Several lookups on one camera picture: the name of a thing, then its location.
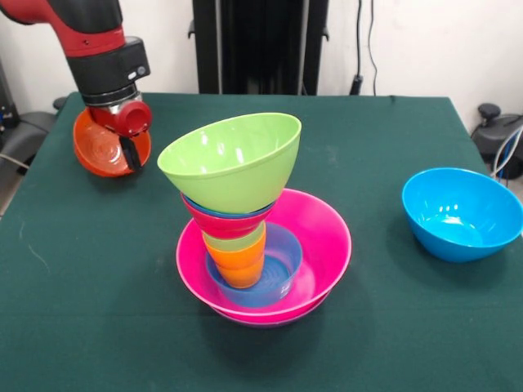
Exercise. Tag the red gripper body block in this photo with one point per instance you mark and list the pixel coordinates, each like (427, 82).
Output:
(124, 120)

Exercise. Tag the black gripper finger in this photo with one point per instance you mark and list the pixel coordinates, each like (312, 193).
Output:
(131, 153)

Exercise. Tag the orange bowl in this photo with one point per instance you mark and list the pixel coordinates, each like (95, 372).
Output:
(98, 151)

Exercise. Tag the lime green bowl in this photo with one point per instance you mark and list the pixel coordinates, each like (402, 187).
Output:
(229, 163)

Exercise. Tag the dark blue bowl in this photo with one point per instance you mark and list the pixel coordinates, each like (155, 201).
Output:
(212, 213)

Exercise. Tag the small pink bowl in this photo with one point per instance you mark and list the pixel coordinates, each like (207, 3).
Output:
(229, 226)

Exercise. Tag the green cup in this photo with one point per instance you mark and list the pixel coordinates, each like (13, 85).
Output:
(229, 243)

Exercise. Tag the orange cup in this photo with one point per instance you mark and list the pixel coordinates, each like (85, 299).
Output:
(241, 265)

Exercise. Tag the small light blue bowl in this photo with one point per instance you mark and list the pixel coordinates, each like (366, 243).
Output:
(286, 257)

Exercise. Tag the large pink bowl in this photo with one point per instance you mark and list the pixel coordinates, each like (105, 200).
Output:
(327, 232)

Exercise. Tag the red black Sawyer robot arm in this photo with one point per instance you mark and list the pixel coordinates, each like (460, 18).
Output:
(98, 53)

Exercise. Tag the dark green tablecloth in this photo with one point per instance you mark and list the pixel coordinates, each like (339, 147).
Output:
(122, 326)

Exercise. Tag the large light blue bowl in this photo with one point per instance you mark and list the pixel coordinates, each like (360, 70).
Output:
(461, 196)

